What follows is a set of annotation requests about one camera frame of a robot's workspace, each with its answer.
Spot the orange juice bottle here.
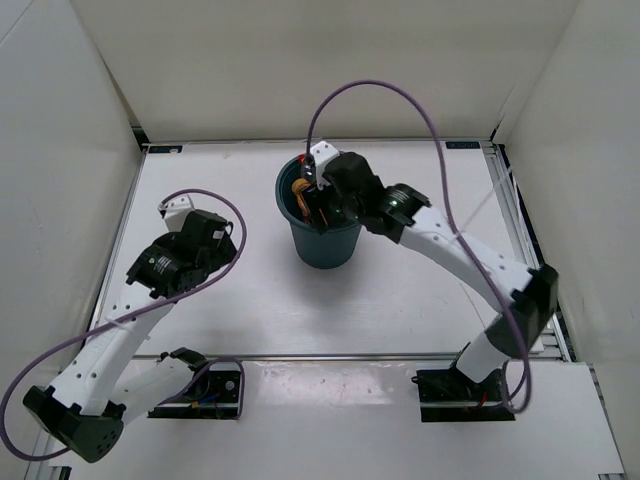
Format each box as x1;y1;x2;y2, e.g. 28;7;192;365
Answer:
291;178;311;224

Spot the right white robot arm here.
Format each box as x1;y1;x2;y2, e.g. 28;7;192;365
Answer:
311;142;558;400

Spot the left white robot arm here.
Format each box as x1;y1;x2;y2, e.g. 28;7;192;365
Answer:
23;208;237;463

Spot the dark green plastic bin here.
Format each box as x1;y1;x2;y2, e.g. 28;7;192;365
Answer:
275;158;361;269

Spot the aluminium front rail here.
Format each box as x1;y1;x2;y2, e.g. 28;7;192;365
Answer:
129;352;461;362

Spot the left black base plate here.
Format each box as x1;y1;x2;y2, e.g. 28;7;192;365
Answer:
147;367;243;420

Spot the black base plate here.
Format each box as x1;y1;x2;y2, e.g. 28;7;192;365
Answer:
411;369;515;423
147;367;243;420

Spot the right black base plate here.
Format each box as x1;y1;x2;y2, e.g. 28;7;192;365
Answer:
411;369;515;423

